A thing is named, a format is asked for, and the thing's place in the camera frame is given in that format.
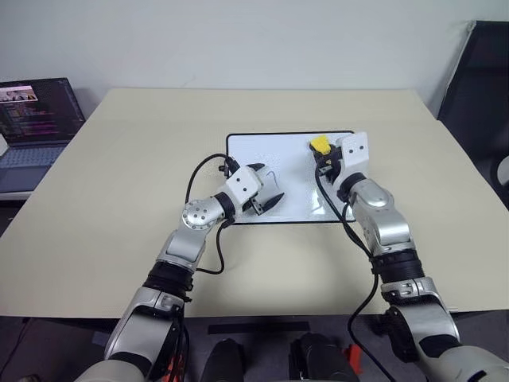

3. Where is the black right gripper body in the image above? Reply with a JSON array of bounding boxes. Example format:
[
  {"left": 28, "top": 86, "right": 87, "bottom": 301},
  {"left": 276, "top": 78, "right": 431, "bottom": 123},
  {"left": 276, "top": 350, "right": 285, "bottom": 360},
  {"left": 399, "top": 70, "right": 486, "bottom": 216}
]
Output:
[{"left": 313, "top": 146, "right": 344, "bottom": 185}]

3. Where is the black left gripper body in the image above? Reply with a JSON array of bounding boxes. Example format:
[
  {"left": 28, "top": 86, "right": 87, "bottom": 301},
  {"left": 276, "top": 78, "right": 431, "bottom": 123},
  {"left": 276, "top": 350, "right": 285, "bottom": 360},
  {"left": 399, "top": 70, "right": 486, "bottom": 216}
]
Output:
[{"left": 240, "top": 195, "right": 265, "bottom": 218}]

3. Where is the yellow whiteboard eraser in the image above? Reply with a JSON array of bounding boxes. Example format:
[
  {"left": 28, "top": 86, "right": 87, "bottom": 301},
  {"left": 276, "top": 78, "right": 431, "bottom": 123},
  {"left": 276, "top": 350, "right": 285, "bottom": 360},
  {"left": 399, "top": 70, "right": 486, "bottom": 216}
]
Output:
[{"left": 309, "top": 135, "right": 332, "bottom": 156}]

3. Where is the black-framed whiteboard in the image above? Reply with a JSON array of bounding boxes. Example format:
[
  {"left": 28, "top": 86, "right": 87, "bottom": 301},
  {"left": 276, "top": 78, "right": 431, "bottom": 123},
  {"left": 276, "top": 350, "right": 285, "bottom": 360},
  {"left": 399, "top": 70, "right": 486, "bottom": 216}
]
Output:
[{"left": 225, "top": 130, "right": 367, "bottom": 226}]

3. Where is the black tape strip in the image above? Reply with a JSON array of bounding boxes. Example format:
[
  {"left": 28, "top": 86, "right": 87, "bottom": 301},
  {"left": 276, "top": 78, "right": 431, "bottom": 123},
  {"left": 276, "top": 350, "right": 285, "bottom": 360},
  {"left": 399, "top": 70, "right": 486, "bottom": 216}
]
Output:
[{"left": 208, "top": 321, "right": 311, "bottom": 336}]

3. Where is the black panel with white edge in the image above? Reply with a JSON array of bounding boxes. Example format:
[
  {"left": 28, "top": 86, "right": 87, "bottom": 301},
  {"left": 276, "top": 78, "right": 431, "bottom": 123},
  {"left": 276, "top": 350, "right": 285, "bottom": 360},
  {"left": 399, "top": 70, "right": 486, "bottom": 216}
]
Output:
[{"left": 436, "top": 19, "right": 509, "bottom": 189}]

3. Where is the narrow dark rounded shape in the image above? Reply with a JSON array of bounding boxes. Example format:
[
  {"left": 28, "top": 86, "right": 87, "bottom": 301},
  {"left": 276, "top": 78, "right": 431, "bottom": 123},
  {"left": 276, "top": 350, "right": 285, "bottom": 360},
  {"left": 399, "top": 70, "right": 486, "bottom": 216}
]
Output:
[{"left": 208, "top": 337, "right": 246, "bottom": 382}]

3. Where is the wide dark rounded shape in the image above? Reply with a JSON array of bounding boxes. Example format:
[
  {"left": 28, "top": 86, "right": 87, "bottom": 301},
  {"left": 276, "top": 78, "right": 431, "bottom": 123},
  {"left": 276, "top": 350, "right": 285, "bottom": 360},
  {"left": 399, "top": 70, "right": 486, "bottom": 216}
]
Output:
[{"left": 289, "top": 333, "right": 359, "bottom": 382}]

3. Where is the white round object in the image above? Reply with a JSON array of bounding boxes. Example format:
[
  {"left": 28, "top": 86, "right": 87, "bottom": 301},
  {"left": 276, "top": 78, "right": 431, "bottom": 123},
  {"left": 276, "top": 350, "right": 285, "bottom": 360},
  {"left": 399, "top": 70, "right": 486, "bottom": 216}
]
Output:
[{"left": 491, "top": 154, "right": 509, "bottom": 192}]

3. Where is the orange-red plastic piece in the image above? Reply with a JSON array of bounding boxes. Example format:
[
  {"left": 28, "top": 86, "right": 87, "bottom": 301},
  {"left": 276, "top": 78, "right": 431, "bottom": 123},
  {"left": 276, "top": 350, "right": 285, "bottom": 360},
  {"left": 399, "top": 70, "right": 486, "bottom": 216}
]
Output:
[{"left": 343, "top": 343, "right": 365, "bottom": 376}]

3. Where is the open grey laptop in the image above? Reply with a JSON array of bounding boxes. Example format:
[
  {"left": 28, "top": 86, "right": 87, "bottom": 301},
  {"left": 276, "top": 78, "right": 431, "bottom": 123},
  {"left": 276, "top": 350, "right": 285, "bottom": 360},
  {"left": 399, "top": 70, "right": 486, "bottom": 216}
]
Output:
[{"left": 0, "top": 77, "right": 87, "bottom": 195}]

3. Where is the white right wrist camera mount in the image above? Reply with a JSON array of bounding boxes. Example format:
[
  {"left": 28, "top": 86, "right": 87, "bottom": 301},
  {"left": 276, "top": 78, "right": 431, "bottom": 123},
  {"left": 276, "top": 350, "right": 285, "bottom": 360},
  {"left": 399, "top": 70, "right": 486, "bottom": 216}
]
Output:
[{"left": 334, "top": 131, "right": 370, "bottom": 178}]

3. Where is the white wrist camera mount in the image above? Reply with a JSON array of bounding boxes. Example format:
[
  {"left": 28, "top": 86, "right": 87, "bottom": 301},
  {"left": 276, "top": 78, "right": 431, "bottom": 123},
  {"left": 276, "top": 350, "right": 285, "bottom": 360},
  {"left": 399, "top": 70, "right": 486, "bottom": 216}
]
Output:
[
  {"left": 334, "top": 131, "right": 370, "bottom": 178},
  {"left": 225, "top": 166, "right": 264, "bottom": 212}
]

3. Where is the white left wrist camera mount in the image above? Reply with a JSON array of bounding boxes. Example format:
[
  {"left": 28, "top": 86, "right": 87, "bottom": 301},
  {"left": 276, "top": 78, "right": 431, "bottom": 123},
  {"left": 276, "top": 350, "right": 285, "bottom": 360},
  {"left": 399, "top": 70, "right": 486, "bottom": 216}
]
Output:
[{"left": 225, "top": 166, "right": 264, "bottom": 212}]

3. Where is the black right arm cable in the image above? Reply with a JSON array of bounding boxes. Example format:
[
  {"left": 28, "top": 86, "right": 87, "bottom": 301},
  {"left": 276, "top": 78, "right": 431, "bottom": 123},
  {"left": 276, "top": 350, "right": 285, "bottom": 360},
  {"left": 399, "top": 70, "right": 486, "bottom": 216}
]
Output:
[{"left": 314, "top": 166, "right": 395, "bottom": 382}]

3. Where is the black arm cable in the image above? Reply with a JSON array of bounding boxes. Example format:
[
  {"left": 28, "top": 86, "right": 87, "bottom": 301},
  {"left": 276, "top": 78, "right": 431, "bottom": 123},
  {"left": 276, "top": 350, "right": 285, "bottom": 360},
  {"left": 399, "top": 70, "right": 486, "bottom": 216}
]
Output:
[
  {"left": 314, "top": 166, "right": 395, "bottom": 382},
  {"left": 185, "top": 154, "right": 240, "bottom": 276}
]

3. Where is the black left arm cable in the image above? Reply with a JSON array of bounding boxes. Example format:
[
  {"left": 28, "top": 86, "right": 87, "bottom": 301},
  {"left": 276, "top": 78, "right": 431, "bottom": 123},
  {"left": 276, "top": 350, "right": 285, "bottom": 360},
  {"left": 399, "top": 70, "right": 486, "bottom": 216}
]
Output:
[{"left": 185, "top": 154, "right": 240, "bottom": 276}]

